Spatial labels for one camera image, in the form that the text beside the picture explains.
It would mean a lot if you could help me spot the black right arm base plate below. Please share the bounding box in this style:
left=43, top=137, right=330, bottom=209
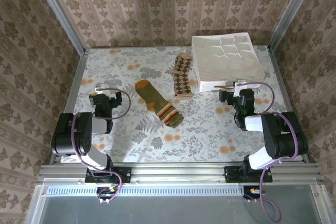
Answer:
left=224, top=165, right=272, bottom=184

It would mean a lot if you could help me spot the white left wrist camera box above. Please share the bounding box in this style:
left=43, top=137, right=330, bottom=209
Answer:
left=94, top=82, right=112, bottom=92

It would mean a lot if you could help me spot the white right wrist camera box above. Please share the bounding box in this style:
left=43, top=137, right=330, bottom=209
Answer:
left=230, top=79, right=249, bottom=91

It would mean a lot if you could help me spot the aluminium corner post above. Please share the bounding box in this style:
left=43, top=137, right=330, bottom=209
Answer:
left=30, top=0, right=89, bottom=56
left=268, top=0, right=321, bottom=51

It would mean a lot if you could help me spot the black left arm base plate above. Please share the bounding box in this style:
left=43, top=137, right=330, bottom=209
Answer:
left=85, top=166, right=132, bottom=184

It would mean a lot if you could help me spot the aluminium frame rail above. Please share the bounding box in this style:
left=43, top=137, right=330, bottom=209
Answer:
left=37, top=163, right=323, bottom=184

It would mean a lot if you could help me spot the grey metal panel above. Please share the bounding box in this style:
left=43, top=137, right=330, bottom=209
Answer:
left=25, top=184, right=334, bottom=224

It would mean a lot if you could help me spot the brown argyle sock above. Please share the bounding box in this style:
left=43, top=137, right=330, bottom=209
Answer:
left=172, top=53, right=195, bottom=101

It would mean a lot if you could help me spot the slotted grey cable duct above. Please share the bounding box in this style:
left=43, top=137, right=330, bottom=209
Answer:
left=46, top=185, right=246, bottom=195

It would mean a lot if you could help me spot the black cable junction box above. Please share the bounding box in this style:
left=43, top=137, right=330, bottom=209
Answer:
left=96, top=186, right=118, bottom=200
left=243, top=186, right=265, bottom=200

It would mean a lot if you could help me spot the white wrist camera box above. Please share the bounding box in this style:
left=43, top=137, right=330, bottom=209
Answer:
left=94, top=82, right=112, bottom=92
left=230, top=79, right=249, bottom=91

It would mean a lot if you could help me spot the olive green striped sock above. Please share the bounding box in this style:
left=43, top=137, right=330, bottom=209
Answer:
left=134, top=79, right=184, bottom=129

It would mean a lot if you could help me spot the white divided organizer box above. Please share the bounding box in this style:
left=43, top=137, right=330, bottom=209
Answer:
left=191, top=31, right=265, bottom=93

